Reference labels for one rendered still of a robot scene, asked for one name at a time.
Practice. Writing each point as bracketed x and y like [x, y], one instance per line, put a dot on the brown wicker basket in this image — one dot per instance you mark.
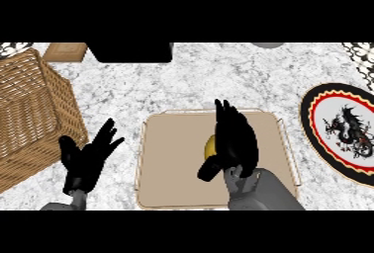
[34, 118]

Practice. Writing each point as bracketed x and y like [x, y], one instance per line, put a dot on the tan wooden block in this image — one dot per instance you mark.
[63, 51]

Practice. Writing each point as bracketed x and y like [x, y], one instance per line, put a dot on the dragon-print plate with black rim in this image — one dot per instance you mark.
[347, 131]

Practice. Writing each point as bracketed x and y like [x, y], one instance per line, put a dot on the yellow lemon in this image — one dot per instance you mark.
[210, 147]

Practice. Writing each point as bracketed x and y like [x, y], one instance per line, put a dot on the grey round object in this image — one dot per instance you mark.
[267, 44]

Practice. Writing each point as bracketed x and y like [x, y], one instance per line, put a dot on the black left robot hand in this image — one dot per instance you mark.
[86, 161]

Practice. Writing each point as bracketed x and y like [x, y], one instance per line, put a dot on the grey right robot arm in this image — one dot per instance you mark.
[257, 191]

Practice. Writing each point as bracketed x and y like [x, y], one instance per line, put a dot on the beige tray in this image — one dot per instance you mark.
[180, 164]

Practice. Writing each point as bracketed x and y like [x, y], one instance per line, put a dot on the black appliance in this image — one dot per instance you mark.
[131, 52]

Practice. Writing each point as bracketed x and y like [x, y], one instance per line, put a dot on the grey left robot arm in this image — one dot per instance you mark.
[68, 201]

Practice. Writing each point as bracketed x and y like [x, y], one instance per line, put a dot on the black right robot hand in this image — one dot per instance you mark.
[236, 138]

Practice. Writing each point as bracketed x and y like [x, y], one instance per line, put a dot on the black and white patterned object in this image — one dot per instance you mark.
[362, 61]
[13, 48]

